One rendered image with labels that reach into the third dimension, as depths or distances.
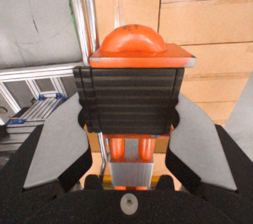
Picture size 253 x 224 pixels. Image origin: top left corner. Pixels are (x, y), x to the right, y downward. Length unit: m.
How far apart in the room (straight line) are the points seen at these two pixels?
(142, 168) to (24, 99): 1.61
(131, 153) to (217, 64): 0.85
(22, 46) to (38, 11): 0.40
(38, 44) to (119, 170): 1.50
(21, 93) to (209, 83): 1.68
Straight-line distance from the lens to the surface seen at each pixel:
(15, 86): 1.68
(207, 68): 0.95
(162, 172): 0.54
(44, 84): 1.49
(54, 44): 1.52
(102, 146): 0.16
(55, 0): 1.45
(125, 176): 0.22
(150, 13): 0.78
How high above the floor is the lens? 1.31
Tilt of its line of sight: 57 degrees down
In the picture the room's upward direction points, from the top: 178 degrees counter-clockwise
